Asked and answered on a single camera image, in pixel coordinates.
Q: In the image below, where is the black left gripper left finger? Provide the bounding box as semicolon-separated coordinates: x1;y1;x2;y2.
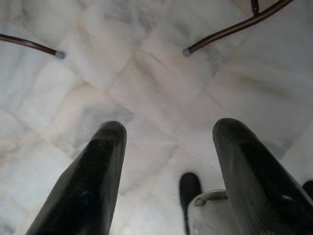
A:
25;120;128;235

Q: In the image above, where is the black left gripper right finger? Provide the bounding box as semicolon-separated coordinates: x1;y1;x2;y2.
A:
212;117;313;235

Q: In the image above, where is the silver robot leg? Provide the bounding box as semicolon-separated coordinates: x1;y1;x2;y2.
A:
187;189;236;235

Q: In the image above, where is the brown metal chair leg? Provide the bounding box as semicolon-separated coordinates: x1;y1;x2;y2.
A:
182;0;295;57
0;34;66;60

